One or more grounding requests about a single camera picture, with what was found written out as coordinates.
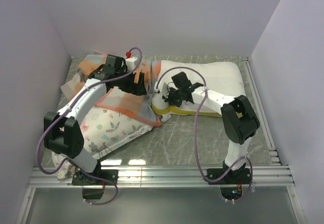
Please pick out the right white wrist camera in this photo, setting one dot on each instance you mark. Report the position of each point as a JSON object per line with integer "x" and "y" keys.
{"x": 158, "y": 91}

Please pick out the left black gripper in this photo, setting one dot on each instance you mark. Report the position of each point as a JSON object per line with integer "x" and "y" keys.
{"x": 138, "y": 88}

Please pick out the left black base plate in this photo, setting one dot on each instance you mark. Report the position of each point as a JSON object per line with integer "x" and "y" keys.
{"x": 101, "y": 177}

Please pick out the white pillow yellow edge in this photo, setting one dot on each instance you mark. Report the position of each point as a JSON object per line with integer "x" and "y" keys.
{"x": 221, "y": 77}

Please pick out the floral animal print pillow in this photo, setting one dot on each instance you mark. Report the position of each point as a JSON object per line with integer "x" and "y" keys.
{"x": 106, "y": 130}

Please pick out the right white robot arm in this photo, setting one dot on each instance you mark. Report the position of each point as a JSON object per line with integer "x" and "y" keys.
{"x": 238, "y": 116}

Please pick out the aluminium side rail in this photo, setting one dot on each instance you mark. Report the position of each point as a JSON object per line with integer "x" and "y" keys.
{"x": 261, "y": 114}

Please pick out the plaid orange blue pillowcase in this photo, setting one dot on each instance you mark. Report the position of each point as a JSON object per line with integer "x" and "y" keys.
{"x": 133, "y": 106}

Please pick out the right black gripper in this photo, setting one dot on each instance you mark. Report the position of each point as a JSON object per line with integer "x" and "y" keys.
{"x": 168, "y": 98}

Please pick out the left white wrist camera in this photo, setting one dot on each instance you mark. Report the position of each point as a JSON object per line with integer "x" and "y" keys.
{"x": 131, "y": 61}

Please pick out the aluminium front rail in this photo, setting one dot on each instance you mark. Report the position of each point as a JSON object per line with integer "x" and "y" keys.
{"x": 166, "y": 177}

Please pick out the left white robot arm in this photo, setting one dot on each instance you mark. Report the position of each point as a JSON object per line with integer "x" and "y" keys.
{"x": 62, "y": 133}

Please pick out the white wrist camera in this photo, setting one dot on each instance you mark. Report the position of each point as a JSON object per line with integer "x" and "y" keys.
{"x": 158, "y": 91}
{"x": 131, "y": 61}

